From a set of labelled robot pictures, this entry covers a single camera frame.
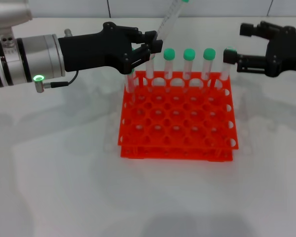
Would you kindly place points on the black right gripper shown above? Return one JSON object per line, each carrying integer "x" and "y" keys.
{"x": 283, "y": 49}

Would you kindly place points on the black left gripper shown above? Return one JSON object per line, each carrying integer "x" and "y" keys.
{"x": 93, "y": 49}

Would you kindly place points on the orange test tube rack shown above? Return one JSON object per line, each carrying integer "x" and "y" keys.
{"x": 177, "y": 138}

